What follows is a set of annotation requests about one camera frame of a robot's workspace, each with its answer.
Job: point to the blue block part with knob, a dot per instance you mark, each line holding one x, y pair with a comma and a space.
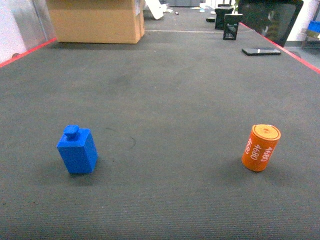
77, 150

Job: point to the orange cylindrical cap 4680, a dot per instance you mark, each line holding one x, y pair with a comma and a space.
260, 145

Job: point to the white board leaning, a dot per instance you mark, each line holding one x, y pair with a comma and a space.
156, 8

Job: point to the small black flat device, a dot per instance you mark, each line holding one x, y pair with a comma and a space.
211, 19

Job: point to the black smartphone on table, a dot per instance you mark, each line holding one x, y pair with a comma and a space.
261, 51

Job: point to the large cardboard box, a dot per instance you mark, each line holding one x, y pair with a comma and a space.
97, 21

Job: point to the near black stand box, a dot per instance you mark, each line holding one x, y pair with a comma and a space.
231, 24

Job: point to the black stand box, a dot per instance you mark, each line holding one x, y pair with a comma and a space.
231, 24
220, 16

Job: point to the far black stand box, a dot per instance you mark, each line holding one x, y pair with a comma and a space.
220, 16

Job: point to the black mesh office chair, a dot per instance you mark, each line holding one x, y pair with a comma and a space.
273, 19

